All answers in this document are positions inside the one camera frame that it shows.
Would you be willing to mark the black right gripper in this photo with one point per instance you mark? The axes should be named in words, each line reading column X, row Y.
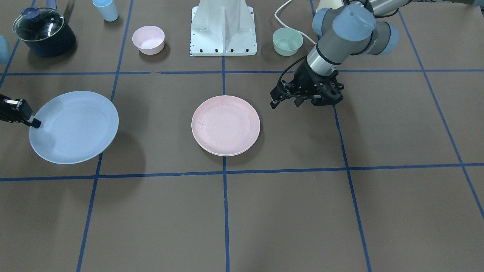
column 15, row 110

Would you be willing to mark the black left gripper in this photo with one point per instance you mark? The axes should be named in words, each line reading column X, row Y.
column 304, row 78

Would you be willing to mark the light blue plate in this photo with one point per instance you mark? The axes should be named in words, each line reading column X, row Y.
column 75, row 127

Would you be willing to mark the pink plate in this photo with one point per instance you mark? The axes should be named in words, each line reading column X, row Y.
column 225, row 121

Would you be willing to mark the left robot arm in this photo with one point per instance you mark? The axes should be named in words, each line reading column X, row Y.
column 349, row 30

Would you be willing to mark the beige plate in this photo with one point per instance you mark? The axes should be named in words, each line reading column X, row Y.
column 227, row 152

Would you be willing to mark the green bowl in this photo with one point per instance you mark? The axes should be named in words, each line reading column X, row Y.
column 287, row 41

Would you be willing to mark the dark pot with glass lid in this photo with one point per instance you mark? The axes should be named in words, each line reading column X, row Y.
column 45, row 31

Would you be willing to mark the light blue cup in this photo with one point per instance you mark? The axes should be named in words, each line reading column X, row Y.
column 107, row 9

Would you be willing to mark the pink bowl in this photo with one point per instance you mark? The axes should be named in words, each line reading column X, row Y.
column 149, row 40

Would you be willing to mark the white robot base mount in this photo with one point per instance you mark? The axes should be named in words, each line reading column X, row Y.
column 223, row 28

